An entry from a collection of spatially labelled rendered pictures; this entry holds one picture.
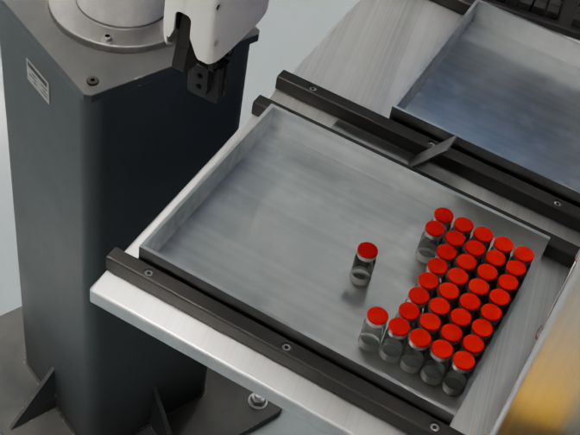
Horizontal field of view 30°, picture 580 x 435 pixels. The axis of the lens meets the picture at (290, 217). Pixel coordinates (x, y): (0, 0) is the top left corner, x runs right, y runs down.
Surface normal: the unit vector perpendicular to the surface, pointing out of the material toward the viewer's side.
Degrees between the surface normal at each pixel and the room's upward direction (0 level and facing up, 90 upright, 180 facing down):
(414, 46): 0
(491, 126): 0
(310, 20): 0
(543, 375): 90
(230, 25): 89
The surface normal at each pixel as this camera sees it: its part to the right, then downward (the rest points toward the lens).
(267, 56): 0.13, -0.67
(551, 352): -0.48, 0.60
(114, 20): -0.13, 0.72
